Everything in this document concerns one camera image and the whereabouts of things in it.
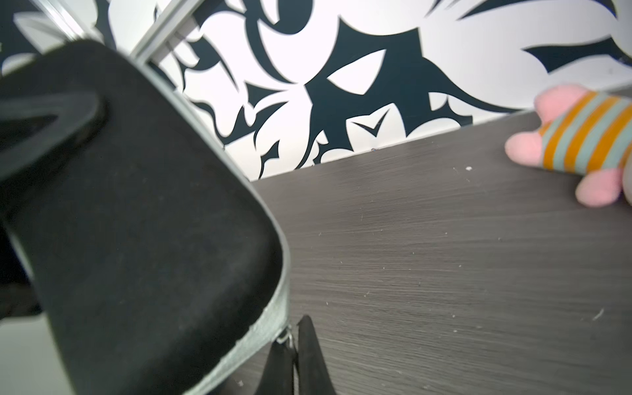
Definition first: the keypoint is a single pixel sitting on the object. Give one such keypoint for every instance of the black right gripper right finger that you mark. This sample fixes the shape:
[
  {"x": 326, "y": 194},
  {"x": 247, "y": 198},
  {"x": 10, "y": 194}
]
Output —
[{"x": 313, "y": 374}]

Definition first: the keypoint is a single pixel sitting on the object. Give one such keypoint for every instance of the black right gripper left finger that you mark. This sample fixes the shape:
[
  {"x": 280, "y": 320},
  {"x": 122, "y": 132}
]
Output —
[{"x": 278, "y": 373}]

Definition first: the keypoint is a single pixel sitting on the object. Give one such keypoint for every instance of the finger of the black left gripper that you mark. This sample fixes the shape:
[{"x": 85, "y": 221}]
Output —
[{"x": 38, "y": 136}]

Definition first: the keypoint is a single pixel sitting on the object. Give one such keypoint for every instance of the pink plush pig toy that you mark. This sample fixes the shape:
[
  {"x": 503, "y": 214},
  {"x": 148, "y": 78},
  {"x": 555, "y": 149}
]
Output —
[{"x": 582, "y": 132}]

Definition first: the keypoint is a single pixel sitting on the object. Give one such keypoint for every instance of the aluminium cage frame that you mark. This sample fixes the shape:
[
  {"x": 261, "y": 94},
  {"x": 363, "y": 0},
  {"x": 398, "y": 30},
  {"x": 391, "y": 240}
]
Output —
[{"x": 144, "y": 30}]

